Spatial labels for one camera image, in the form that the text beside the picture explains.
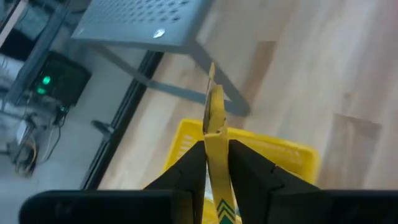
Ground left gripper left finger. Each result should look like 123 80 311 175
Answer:
144 140 208 224

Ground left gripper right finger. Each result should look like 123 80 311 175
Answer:
228 139 321 224

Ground yellow green crayon box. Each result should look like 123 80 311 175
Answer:
201 61 244 224

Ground yellow slotted plastic basket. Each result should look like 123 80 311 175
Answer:
163 118 321 187

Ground black device green lights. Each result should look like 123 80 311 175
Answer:
30 51 93 108

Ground grey perforated metal riser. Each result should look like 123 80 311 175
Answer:
70 0 252 118

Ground black aluminium table frame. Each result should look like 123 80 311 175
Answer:
80 50 165 191

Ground black frame bracket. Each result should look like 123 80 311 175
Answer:
91 119 115 141

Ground floor cable tangle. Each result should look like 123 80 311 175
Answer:
7 105 68 178

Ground grey metal cart frame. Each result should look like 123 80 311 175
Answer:
0 0 74 105

